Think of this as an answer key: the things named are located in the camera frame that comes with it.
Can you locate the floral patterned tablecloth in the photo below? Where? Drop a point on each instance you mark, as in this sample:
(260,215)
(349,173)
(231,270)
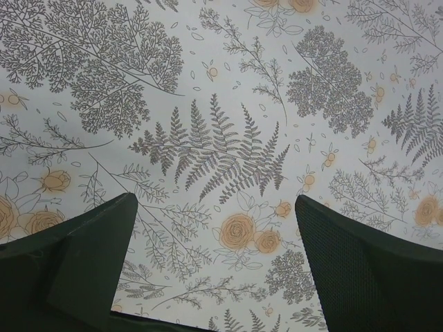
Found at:
(217,115)

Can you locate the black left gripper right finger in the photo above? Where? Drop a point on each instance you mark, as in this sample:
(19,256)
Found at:
(366,279)

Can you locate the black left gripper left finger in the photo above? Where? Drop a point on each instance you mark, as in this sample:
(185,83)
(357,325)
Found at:
(64,278)

